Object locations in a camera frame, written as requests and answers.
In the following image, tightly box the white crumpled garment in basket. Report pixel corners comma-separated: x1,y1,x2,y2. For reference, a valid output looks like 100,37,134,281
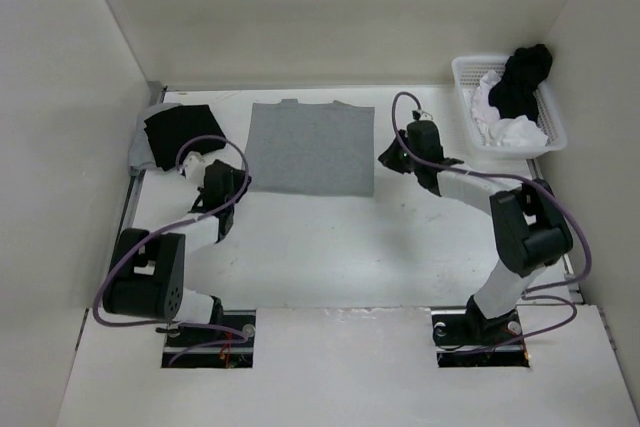
470,70,548,147

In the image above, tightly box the grey folded tank top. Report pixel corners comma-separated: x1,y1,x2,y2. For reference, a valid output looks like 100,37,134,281
128,103,179,177

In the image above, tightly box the grey tank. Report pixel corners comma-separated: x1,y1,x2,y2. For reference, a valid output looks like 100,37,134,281
245,99,375,197
128,103,179,177

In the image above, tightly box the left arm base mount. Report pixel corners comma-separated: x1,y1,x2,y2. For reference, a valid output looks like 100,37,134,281
156,310,257,369

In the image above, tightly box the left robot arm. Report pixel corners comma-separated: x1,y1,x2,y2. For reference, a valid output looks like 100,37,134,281
94,160,251,346

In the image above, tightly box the black crumpled garment in basket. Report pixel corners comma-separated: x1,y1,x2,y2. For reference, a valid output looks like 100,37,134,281
489,44,553,123

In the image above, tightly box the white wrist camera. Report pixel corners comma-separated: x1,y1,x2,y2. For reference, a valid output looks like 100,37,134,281
178,152,207,186
411,108,434,122

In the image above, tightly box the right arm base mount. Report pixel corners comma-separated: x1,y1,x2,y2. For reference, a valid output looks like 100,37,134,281
431,310,529,368

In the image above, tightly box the black folded tank top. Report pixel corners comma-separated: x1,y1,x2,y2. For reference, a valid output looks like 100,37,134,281
144,104,225,171

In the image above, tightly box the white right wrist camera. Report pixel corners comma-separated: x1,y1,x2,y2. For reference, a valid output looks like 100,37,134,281
411,108,434,122

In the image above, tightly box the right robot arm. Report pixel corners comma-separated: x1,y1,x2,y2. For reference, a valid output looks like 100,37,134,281
378,120,573,347

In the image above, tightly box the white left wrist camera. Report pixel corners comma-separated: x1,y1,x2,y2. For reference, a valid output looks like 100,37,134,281
178,152,207,186

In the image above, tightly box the white plastic laundry basket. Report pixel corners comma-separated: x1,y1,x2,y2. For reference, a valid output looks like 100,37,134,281
451,47,568,161

